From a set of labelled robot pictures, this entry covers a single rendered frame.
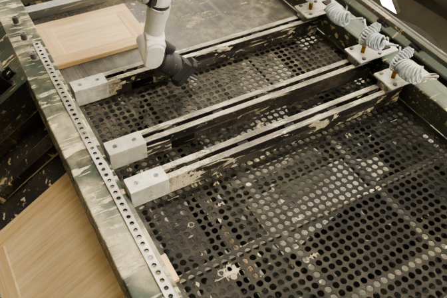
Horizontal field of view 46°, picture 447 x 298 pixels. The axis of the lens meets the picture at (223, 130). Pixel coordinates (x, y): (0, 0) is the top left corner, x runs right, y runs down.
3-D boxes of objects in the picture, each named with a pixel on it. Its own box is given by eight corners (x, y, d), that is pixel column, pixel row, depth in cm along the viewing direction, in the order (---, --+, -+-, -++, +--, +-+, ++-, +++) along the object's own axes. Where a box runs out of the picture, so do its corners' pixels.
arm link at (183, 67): (180, 92, 196) (159, 80, 186) (169, 77, 201) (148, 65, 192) (202, 66, 193) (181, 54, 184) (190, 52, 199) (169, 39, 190)
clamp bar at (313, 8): (70, 94, 197) (58, 40, 180) (324, 16, 242) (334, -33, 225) (79, 110, 191) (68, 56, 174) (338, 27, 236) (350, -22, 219)
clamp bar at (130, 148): (103, 153, 176) (93, 100, 160) (374, 57, 221) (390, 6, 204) (114, 174, 170) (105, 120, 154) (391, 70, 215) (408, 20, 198)
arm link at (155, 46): (142, 70, 180) (148, 41, 170) (136, 52, 185) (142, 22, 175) (161, 69, 182) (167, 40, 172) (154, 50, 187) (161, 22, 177)
